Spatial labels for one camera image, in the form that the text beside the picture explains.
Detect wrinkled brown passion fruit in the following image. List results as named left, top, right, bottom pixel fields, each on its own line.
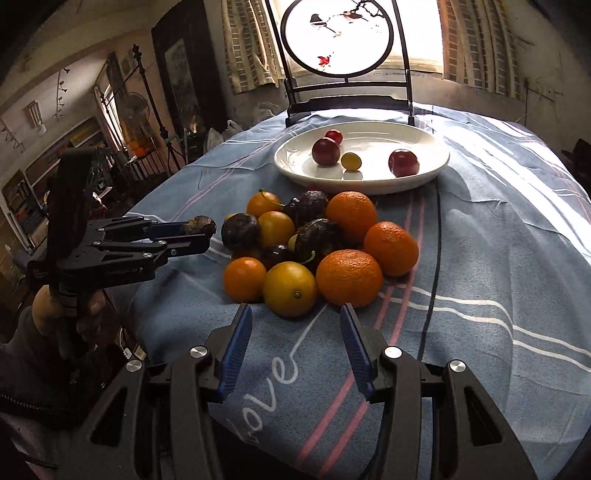
left=181, top=215, right=216, bottom=238

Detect person's left hand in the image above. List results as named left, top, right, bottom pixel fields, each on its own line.
left=31, top=285, right=106, bottom=338

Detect dark purple mangosteen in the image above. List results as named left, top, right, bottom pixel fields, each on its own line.
left=221, top=213, right=259, bottom=251

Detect large front orange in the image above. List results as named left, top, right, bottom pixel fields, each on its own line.
left=223, top=257, right=266, bottom=303

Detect mandarin orange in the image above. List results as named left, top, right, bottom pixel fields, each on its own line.
left=325, top=191, right=378, bottom=244
left=363, top=221, right=419, bottom=277
left=315, top=249, right=384, bottom=308

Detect orange behind pile left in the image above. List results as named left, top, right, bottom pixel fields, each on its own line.
left=245, top=190, right=283, bottom=218

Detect yellow orange right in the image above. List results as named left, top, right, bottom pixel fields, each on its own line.
left=263, top=261, right=318, bottom=318

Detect mandarin orange back right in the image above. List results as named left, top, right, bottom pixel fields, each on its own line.
left=363, top=221, right=419, bottom=277

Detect white plastic bag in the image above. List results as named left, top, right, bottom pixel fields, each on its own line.
left=204, top=119, right=243, bottom=153

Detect mandarin orange top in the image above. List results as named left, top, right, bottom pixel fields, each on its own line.
left=325, top=191, right=378, bottom=244

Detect large red plum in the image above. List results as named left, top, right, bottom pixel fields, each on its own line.
left=311, top=137, right=341, bottom=167

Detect small red cherry tomato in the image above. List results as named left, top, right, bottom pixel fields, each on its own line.
left=325, top=129, right=344, bottom=145

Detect dark red plum right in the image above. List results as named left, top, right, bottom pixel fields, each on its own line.
left=389, top=149, right=420, bottom=177

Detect left window curtain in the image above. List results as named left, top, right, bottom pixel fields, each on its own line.
left=221, top=0, right=284, bottom=95

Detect window curtain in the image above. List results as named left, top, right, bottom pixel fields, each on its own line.
left=221, top=0, right=284, bottom=95
left=438, top=0, right=523, bottom=100

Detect white oval plate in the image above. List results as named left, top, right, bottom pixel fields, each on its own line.
left=274, top=121, right=450, bottom=196

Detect right window curtain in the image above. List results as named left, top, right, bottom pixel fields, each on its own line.
left=438, top=0, right=523, bottom=100

